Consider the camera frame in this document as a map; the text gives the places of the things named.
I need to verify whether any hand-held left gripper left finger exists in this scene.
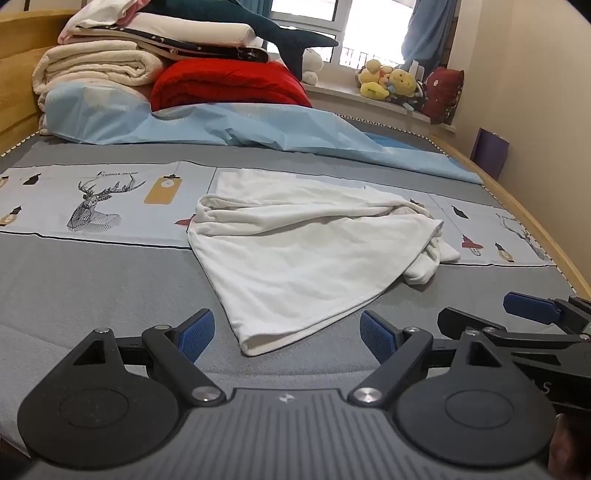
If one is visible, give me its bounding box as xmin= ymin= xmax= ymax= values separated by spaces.
xmin=69 ymin=308 xmax=228 ymax=409

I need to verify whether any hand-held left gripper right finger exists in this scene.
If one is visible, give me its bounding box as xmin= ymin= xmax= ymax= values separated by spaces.
xmin=347 ymin=309 xmax=513 ymax=409

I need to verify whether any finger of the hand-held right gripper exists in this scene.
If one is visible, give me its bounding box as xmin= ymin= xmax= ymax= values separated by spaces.
xmin=438 ymin=307 xmax=591 ymax=352
xmin=503 ymin=291 xmax=591 ymax=329

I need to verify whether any white garment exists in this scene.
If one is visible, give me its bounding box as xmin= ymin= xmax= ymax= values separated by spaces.
xmin=187 ymin=170 xmax=462 ymax=357

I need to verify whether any light blue sheet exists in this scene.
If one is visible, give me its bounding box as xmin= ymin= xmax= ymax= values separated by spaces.
xmin=44 ymin=78 xmax=483 ymax=185

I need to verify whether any black and white plush toy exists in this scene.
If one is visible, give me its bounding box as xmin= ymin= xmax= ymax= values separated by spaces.
xmin=397 ymin=80 xmax=428 ymax=112

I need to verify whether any red cushion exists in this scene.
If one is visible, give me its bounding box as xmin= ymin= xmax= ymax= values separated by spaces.
xmin=422 ymin=66 xmax=465 ymax=125

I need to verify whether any beige window sill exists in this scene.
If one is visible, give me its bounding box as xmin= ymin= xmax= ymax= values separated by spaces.
xmin=302 ymin=78 xmax=460 ymax=134

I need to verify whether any red quilt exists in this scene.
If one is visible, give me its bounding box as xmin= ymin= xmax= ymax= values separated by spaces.
xmin=150 ymin=59 xmax=315 ymax=112

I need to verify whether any yellow bear plush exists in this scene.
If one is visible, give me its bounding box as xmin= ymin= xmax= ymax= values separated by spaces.
xmin=358 ymin=59 xmax=393 ymax=101

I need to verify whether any dark star-print quilt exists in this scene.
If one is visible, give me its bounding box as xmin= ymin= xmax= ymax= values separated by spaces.
xmin=108 ymin=27 xmax=269 ymax=64

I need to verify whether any cream folded blanket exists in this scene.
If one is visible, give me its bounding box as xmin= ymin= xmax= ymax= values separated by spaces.
xmin=32 ymin=41 xmax=167 ymax=93

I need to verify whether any blue curtain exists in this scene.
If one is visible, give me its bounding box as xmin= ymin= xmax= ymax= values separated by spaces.
xmin=242 ymin=0 xmax=274 ymax=21
xmin=401 ymin=0 xmax=460 ymax=70

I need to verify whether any white folded quilt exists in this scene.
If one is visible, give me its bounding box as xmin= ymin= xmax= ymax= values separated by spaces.
xmin=58 ymin=13 xmax=257 ymax=49

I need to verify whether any window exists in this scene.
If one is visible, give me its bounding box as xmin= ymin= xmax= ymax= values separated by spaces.
xmin=265 ymin=0 xmax=419 ymax=70

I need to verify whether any dark teal shark plush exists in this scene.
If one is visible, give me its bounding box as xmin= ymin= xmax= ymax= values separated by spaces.
xmin=141 ymin=0 xmax=340 ymax=79

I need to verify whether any wooden bed frame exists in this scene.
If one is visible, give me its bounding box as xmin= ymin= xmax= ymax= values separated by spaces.
xmin=0 ymin=10 xmax=591 ymax=301

